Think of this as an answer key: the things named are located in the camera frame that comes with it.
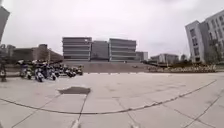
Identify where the low brown building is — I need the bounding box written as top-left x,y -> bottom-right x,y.
0,43 -> 64,64

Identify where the grey concrete slab pavement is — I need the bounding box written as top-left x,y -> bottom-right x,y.
0,71 -> 224,128

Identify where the row of parked scooters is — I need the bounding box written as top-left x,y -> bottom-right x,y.
0,59 -> 85,83

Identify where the distant building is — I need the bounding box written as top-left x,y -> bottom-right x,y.
134,50 -> 188,65

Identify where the grey striped building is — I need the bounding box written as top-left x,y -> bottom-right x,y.
61,36 -> 138,63

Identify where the low hedge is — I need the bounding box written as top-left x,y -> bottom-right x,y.
146,63 -> 218,74

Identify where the grey wall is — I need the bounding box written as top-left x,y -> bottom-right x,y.
62,60 -> 152,75

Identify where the pale grey building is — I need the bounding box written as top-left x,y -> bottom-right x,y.
184,8 -> 224,65

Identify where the dark ground cover plate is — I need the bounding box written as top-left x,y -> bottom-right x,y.
57,86 -> 92,96

